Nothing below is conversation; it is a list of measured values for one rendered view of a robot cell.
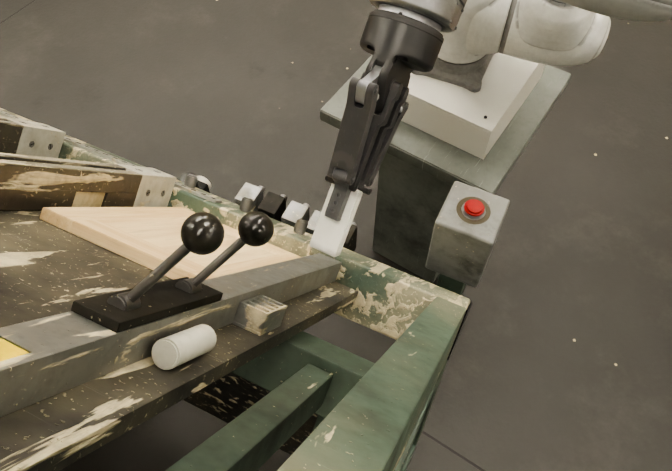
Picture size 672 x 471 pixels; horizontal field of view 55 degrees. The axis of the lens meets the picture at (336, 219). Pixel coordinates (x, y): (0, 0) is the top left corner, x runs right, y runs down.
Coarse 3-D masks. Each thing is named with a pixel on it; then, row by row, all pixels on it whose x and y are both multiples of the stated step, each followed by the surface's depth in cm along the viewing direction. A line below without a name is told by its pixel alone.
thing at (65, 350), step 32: (320, 256) 123; (224, 288) 80; (256, 288) 85; (288, 288) 98; (32, 320) 52; (64, 320) 54; (160, 320) 62; (192, 320) 69; (224, 320) 78; (32, 352) 47; (64, 352) 49; (96, 352) 53; (128, 352) 58; (0, 384) 43; (32, 384) 47; (64, 384) 50; (0, 416) 45
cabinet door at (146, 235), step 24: (48, 216) 95; (72, 216) 96; (96, 216) 101; (120, 216) 107; (144, 216) 113; (168, 216) 120; (96, 240) 93; (120, 240) 92; (144, 240) 97; (168, 240) 104; (144, 264) 91; (192, 264) 93; (240, 264) 104; (264, 264) 110
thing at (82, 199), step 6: (78, 192) 107; (84, 192) 108; (90, 192) 110; (96, 192) 111; (102, 192) 113; (78, 198) 107; (84, 198) 109; (90, 198) 110; (96, 198) 112; (102, 198) 114; (72, 204) 107; (78, 204) 108; (84, 204) 110; (90, 204) 111; (96, 204) 113
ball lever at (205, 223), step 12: (192, 216) 56; (204, 216) 56; (192, 228) 55; (204, 228) 55; (216, 228) 56; (192, 240) 55; (204, 240) 55; (216, 240) 56; (180, 252) 57; (192, 252) 57; (204, 252) 56; (168, 264) 58; (156, 276) 58; (144, 288) 58; (108, 300) 58; (120, 300) 58; (132, 300) 59
